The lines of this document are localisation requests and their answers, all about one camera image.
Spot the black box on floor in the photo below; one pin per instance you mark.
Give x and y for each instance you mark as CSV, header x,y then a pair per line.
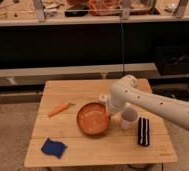
x,y
172,60

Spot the orange ceramic bowl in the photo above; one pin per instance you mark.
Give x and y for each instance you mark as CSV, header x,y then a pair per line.
x,y
92,119

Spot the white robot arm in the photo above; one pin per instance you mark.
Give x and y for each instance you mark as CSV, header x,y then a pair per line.
x,y
125,91

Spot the white can lying down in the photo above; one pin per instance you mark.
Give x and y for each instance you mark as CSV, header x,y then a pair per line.
x,y
103,98

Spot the black white striped eraser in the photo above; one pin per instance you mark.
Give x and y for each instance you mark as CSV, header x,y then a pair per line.
x,y
143,132

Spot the orange toy carrot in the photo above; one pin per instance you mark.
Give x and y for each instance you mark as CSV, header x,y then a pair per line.
x,y
61,107

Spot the white plastic cup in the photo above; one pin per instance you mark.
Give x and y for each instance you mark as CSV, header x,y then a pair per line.
x,y
129,117

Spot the blue folded cloth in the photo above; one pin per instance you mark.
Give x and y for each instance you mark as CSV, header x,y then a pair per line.
x,y
54,148

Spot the wooden table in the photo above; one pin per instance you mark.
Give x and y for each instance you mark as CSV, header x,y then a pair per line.
x,y
114,148

